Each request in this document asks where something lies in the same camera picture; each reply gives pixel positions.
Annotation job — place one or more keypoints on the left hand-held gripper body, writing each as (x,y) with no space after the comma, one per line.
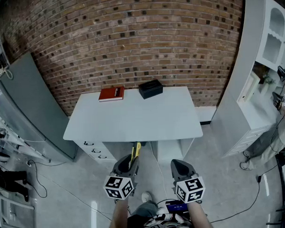
(118,186)

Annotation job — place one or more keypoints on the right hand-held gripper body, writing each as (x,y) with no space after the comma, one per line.
(190,190)

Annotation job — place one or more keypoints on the person's left forearm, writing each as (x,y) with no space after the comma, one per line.
(119,217)

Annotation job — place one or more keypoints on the person's right forearm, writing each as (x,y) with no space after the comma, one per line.
(199,216)

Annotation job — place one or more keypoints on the black device with blue screen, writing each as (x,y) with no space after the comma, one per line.
(176,206)

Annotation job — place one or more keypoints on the person's white shoe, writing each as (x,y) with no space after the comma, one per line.
(146,197)

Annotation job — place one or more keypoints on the person's grey trouser leg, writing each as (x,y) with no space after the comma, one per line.
(145,209)

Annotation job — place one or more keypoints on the person's patterned shirt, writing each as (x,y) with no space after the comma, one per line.
(160,226)

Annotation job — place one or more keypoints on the white desk with drawers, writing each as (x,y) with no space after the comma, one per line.
(133,118)

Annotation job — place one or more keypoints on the red hardcover book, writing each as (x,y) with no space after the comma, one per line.
(110,94)

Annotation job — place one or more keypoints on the black rectangular box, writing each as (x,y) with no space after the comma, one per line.
(151,89)

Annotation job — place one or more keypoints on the grey metal cabinet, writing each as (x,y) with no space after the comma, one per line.
(28,108)

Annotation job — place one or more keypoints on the white tall cupboard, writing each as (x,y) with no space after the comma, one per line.
(246,67)

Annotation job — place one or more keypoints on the small green plant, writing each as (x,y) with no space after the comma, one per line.
(269,79)

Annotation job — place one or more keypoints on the white metal frame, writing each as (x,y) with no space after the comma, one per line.
(15,204)

